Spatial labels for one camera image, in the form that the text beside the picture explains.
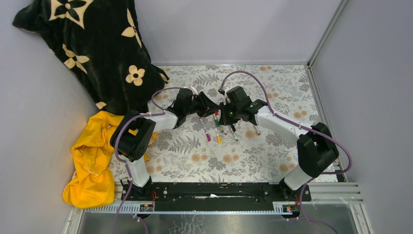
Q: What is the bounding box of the floral tablecloth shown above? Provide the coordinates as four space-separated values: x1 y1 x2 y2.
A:
146 65 320 182

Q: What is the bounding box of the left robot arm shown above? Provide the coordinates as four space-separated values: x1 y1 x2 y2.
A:
110 88 220 200

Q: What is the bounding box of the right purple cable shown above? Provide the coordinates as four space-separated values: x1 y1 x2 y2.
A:
219 70 353 234

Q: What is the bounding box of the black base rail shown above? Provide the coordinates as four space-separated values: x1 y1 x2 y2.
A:
117 178 312 213

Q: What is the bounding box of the black floral blanket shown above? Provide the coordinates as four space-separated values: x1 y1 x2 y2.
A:
13 0 169 115

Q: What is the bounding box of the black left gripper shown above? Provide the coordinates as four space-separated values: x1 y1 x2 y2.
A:
183 91 220 118

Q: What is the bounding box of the purple cable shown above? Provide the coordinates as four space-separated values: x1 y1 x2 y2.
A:
219 70 353 234
111 86 191 234

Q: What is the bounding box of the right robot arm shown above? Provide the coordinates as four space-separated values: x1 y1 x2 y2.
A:
219 86 339 201

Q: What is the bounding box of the yellow cloth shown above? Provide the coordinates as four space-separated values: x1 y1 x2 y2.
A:
62 111 124 209

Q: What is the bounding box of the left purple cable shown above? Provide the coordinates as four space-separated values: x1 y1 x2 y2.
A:
111 86 191 234

